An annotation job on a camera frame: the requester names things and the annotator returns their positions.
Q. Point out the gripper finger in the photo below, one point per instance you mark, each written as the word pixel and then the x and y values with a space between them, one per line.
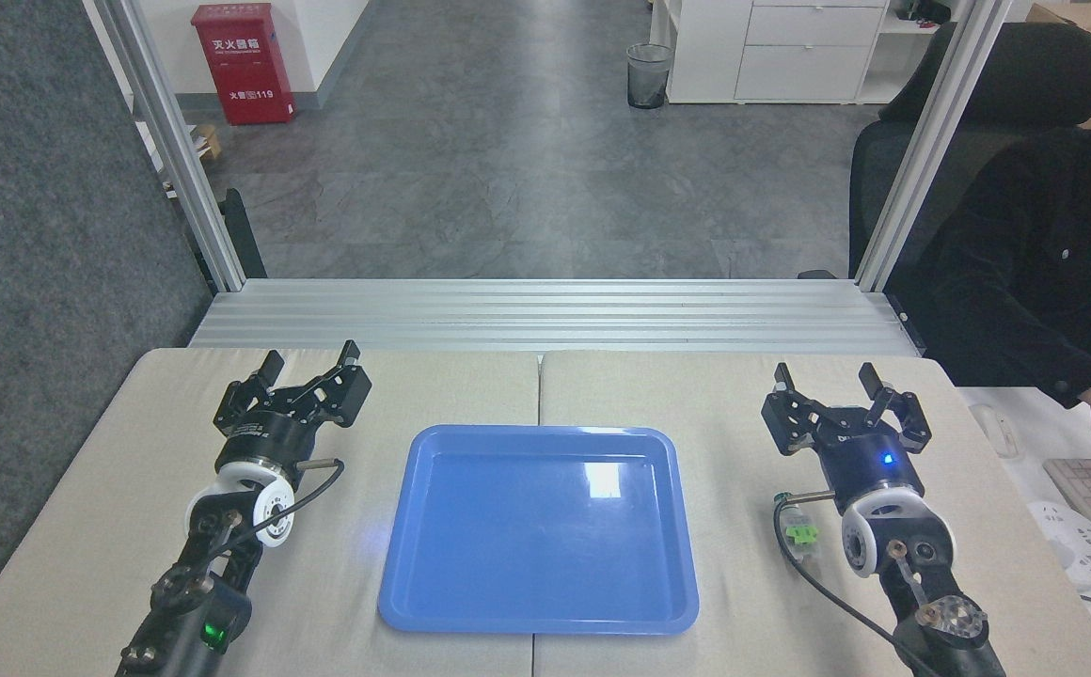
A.
pixel 790 423
pixel 343 395
pixel 908 418
pixel 237 400

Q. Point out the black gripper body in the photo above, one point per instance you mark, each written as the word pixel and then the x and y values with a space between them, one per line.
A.
pixel 265 440
pixel 865 465

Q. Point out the green and clear switch part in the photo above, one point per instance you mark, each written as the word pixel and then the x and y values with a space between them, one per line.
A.
pixel 800 534

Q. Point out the blue plastic tray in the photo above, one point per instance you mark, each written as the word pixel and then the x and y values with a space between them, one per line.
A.
pixel 536 536

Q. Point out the white computer mouse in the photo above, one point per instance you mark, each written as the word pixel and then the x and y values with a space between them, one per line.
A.
pixel 995 431

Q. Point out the black panel foot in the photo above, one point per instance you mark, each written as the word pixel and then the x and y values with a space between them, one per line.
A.
pixel 243 235

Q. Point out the person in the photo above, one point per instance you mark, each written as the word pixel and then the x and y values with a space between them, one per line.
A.
pixel 1025 263

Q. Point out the white power strip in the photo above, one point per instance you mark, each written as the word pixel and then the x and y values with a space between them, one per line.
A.
pixel 1072 543

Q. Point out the grey felt partition panel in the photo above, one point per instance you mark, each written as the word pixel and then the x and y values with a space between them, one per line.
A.
pixel 47 282

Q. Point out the white desk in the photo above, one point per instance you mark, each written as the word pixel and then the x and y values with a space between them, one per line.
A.
pixel 1053 602

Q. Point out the small cardboard box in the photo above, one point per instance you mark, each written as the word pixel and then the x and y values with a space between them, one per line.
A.
pixel 207 141

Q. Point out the red fire extinguisher box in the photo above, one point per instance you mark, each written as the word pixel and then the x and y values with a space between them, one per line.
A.
pixel 243 64

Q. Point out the black office chair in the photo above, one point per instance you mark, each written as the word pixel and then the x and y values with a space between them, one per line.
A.
pixel 1025 80

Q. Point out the white drawer cabinet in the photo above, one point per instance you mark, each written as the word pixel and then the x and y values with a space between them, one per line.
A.
pixel 771 52

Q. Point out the mesh waste bin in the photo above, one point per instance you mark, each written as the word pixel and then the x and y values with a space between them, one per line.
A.
pixel 648 75

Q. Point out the silver aluminium rail platform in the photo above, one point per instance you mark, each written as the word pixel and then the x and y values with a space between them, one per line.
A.
pixel 545 315

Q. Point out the silver aluminium post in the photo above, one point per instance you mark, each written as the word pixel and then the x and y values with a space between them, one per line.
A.
pixel 174 150
pixel 931 141

